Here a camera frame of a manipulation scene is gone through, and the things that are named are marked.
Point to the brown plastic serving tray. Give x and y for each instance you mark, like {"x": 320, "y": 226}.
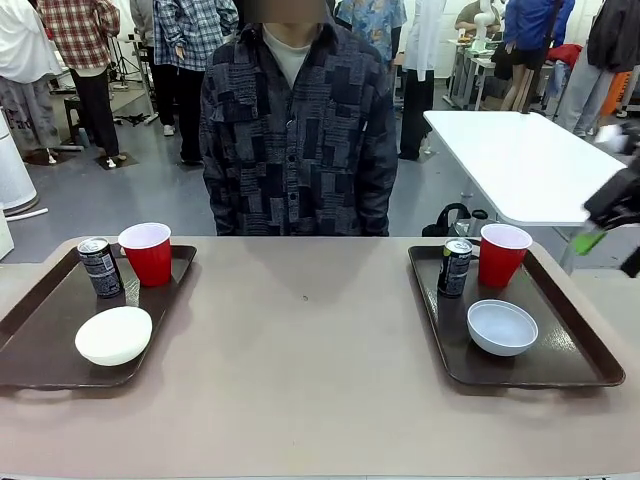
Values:
{"x": 560, "y": 360}
{"x": 45, "y": 310}

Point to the red jacket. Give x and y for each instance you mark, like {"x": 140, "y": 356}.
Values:
{"x": 567, "y": 54}

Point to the white pipe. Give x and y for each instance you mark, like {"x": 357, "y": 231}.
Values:
{"x": 25, "y": 213}

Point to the person in red plaid shirt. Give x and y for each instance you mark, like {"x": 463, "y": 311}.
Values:
{"x": 80, "y": 30}

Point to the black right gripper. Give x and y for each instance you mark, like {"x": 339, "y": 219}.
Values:
{"x": 617, "y": 195}

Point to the person in black jacket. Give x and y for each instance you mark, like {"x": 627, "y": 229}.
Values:
{"x": 612, "y": 35}

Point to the seated person in olive top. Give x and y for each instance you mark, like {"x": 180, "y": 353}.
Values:
{"x": 467, "y": 17}

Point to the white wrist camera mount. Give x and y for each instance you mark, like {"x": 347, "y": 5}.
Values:
{"x": 614, "y": 138}

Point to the person in blue plaid shirt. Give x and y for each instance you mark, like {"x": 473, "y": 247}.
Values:
{"x": 185, "y": 30}

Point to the white plastic bowl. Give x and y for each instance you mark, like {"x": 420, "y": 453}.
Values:
{"x": 502, "y": 330}
{"x": 112, "y": 335}

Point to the white folding table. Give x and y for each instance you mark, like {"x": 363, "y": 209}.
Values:
{"x": 525, "y": 165}

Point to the red plastic cup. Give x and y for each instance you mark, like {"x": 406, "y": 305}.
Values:
{"x": 148, "y": 260}
{"x": 500, "y": 265}

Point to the person in blue jacket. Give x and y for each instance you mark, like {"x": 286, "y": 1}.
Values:
{"x": 530, "y": 20}

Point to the black tripod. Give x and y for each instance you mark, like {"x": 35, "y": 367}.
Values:
{"x": 135, "y": 117}

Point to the person in white coat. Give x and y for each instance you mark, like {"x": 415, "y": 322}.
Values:
{"x": 425, "y": 40}

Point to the orange sign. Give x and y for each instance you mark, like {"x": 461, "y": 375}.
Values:
{"x": 617, "y": 92}

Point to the black Pepsi can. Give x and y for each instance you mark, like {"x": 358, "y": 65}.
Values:
{"x": 454, "y": 275}
{"x": 102, "y": 275}

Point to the person in patchwork shirt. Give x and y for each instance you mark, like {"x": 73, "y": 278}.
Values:
{"x": 300, "y": 150}

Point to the person in floral shirt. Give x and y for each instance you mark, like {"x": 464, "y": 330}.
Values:
{"x": 380, "y": 25}

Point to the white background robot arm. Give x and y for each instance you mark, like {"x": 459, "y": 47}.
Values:
{"x": 481, "y": 25}

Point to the black stool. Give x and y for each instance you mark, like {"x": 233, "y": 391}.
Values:
{"x": 72, "y": 112}

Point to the black bag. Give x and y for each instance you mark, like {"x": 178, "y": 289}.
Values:
{"x": 445, "y": 222}

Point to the person in white shirt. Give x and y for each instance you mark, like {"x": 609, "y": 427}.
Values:
{"x": 22, "y": 45}

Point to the grey background desk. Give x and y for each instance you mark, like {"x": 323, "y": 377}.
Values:
{"x": 475, "y": 65}

